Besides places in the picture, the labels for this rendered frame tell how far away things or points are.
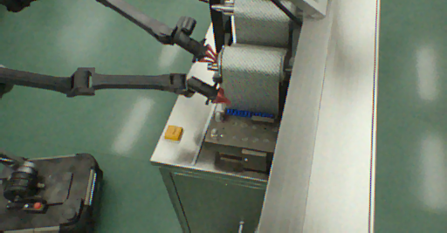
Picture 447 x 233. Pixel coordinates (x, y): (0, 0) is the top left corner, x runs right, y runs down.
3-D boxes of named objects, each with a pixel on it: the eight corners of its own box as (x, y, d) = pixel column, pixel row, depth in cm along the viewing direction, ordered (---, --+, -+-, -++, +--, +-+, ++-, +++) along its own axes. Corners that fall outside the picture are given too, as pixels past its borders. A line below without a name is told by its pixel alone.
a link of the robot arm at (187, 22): (161, 43, 173) (157, 31, 165) (172, 21, 176) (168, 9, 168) (188, 51, 170) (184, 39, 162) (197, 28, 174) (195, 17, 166)
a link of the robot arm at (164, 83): (75, 91, 159) (76, 65, 162) (77, 96, 164) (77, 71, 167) (185, 92, 170) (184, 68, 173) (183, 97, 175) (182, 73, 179)
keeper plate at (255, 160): (244, 163, 176) (243, 148, 168) (266, 167, 174) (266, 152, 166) (243, 168, 175) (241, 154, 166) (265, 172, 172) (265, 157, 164)
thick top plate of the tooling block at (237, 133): (216, 120, 186) (214, 112, 181) (305, 133, 176) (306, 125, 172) (205, 149, 175) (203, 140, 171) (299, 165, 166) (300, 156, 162)
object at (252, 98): (226, 108, 184) (223, 79, 170) (278, 116, 178) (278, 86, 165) (226, 109, 183) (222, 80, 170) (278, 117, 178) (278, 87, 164)
